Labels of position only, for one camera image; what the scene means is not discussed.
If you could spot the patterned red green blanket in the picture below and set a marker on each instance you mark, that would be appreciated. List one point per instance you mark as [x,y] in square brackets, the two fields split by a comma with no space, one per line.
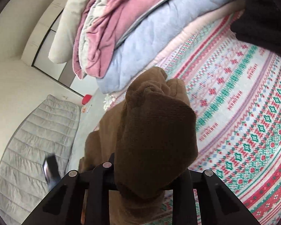
[235,89]

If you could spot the grey quilted headboard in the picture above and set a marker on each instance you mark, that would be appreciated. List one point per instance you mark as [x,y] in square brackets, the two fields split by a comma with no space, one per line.
[49,129]

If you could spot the small red box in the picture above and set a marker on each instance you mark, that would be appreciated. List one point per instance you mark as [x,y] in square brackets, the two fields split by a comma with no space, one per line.
[86,99]

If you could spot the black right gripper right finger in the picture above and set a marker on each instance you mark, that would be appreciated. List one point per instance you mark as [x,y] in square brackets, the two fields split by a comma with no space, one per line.
[217,203]

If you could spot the brown fleece-collared coat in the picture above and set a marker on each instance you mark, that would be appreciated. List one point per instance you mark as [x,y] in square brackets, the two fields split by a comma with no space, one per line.
[152,135]

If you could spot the light blue fleece blanket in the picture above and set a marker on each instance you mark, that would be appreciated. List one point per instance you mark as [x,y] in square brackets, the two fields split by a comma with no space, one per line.
[150,37]

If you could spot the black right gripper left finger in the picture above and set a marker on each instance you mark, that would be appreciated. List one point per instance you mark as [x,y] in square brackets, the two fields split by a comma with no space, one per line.
[78,195]

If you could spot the pale pink blanket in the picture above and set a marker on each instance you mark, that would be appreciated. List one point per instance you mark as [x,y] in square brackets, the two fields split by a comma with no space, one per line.
[191,29]

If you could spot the pink velvet quilt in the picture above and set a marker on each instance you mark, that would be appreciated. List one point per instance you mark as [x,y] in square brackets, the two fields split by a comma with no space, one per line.
[103,24]

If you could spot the beige duvet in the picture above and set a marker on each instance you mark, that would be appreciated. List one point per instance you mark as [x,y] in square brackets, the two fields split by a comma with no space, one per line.
[62,47]

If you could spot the black puffer jacket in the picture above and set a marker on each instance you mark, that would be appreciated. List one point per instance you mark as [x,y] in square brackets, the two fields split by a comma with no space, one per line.
[260,24]

